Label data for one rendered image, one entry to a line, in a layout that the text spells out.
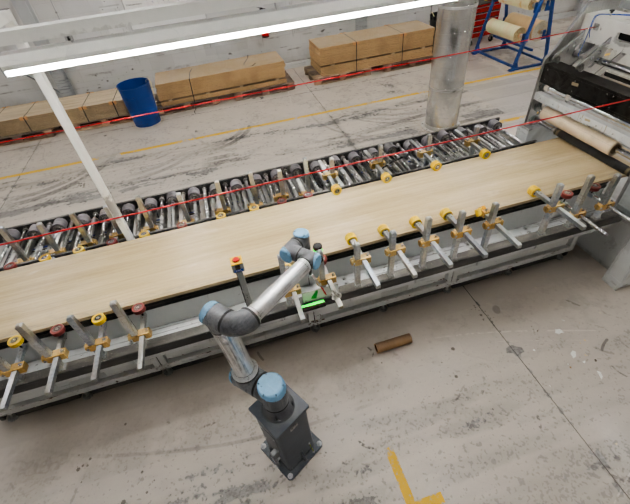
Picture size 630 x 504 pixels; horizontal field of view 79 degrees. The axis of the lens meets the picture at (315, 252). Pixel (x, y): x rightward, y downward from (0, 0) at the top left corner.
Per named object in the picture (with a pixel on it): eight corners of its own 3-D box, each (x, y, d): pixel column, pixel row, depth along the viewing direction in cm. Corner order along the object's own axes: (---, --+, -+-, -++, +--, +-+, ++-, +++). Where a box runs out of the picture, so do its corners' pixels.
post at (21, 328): (66, 370, 242) (20, 326, 209) (60, 372, 242) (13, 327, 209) (67, 366, 245) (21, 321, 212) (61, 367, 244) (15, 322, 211)
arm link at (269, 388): (278, 417, 207) (273, 402, 195) (254, 402, 214) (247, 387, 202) (294, 394, 216) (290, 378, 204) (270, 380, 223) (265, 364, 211)
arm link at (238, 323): (238, 333, 157) (323, 249, 202) (216, 321, 163) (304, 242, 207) (242, 351, 164) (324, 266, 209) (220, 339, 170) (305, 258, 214)
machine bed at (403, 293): (569, 257, 366) (609, 180, 306) (-1, 425, 291) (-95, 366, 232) (521, 216, 415) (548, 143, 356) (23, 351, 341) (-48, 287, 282)
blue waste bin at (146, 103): (164, 125, 680) (148, 83, 631) (131, 131, 672) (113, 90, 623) (165, 113, 723) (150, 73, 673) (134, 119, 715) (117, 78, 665)
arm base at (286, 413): (301, 405, 220) (299, 397, 214) (277, 430, 211) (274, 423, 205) (279, 385, 231) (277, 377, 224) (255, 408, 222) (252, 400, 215)
